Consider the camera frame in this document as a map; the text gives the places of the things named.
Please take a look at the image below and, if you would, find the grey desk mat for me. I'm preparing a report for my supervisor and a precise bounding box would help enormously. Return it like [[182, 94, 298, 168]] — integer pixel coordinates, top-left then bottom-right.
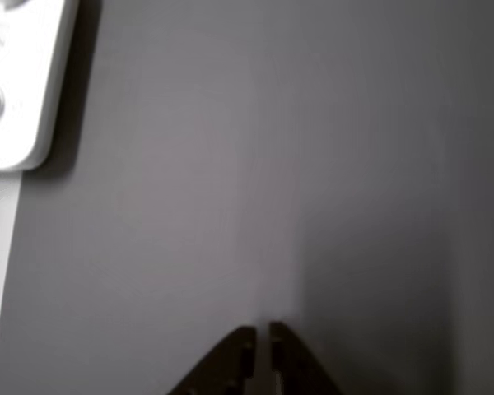
[[0, 0, 494, 395]]

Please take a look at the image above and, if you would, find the white flat device with buttons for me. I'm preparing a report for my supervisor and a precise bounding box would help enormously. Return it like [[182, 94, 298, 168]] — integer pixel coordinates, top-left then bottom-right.
[[0, 0, 82, 172]]

